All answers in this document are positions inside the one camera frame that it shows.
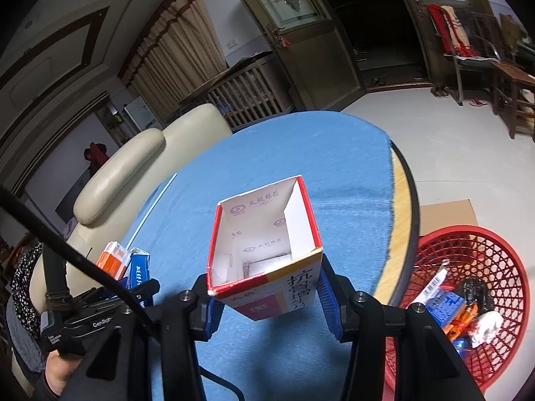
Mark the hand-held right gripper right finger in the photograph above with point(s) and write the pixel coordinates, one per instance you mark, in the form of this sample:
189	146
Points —
330	309

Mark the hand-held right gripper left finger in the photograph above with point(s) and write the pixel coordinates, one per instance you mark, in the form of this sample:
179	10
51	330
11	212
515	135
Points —
211	317

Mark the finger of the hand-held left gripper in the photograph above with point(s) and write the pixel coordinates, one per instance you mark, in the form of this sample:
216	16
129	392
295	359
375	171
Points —
142	291

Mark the small blue box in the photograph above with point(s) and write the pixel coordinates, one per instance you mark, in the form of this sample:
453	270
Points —
140	263

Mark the small orange box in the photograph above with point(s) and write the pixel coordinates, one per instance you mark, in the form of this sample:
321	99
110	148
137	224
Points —
113	259

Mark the white red carton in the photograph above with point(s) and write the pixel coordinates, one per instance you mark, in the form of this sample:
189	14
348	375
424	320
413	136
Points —
267	292

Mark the blue toothpaste box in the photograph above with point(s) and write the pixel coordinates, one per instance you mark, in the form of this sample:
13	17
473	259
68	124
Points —
447	307

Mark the white wrapper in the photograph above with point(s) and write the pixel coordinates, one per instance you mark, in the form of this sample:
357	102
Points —
487	328

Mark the red plastic mesh basket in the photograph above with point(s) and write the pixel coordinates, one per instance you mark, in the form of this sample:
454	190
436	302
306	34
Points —
480	242

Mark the person's left forearm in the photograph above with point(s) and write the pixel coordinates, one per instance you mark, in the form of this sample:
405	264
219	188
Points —
25	284

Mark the person's left hand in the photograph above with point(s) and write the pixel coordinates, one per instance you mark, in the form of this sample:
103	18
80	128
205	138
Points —
60	371

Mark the thin white stick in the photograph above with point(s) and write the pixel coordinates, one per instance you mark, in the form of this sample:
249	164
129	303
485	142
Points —
152	211

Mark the cream leather chair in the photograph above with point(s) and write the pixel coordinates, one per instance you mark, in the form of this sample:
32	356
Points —
125	163

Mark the round wooden table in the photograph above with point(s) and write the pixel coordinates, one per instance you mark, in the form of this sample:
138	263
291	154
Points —
403	200

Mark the orange wrapper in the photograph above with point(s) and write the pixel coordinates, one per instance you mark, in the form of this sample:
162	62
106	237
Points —
462	319

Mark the blue plastic bag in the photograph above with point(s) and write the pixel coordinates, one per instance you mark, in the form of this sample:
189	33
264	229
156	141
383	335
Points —
462	346

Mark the red hanging decoration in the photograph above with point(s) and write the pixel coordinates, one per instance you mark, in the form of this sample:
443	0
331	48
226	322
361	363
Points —
95	156

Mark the black plastic bag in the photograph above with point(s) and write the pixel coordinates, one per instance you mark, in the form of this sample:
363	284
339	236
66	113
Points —
472	292

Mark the brown cardboard sheet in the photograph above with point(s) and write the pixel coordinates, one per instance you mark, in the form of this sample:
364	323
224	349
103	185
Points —
447	217

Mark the round table with blue cloth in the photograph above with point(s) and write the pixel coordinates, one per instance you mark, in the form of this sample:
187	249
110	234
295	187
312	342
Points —
250	154

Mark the white standing air conditioner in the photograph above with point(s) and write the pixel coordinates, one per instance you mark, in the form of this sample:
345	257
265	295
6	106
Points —
140	115

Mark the wooden slatted crib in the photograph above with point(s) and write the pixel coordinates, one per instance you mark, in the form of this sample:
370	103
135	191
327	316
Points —
250	96

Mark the beige curtain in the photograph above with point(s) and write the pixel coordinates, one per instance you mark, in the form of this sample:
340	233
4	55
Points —
175	50

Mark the pair of brown shoes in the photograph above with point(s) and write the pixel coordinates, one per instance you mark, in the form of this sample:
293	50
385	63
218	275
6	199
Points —
441	92

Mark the brown door with leaf glass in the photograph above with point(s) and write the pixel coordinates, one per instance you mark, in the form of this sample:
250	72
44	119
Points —
326	62

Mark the red slipper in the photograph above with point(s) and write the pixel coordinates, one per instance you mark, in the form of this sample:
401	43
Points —
478	102

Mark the dark wooden stool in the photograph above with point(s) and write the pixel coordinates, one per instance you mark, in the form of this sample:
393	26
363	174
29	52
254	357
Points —
512	71

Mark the red striped cloth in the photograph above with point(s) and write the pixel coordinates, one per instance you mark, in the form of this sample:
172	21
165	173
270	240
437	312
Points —
439	21

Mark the dark wooden armchair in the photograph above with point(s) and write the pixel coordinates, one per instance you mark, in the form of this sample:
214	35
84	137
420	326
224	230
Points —
485	29

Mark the metal frame chair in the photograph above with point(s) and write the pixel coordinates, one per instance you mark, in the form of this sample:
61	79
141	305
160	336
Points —
472	63

